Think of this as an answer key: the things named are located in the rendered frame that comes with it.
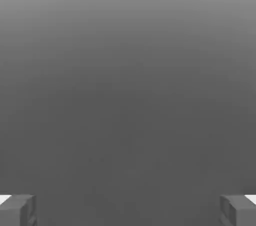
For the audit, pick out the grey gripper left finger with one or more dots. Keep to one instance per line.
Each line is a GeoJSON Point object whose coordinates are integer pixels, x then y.
{"type": "Point", "coordinates": [18, 211]}

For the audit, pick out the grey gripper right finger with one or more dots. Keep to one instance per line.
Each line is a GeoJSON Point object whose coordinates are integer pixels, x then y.
{"type": "Point", "coordinates": [239, 212]}

